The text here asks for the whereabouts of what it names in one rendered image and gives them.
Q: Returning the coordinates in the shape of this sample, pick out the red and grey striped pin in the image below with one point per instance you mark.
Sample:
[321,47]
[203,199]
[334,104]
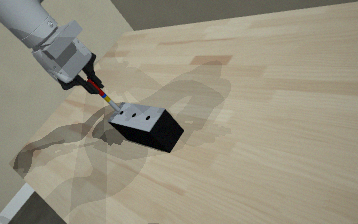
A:
[104,96]

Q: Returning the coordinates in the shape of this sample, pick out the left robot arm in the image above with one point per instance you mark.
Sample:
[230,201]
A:
[34,26]

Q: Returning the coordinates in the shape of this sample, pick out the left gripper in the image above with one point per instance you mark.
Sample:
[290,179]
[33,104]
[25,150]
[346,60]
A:
[68,65]

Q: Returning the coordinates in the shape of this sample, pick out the black rectangular block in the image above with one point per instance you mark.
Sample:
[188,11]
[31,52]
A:
[147,125]

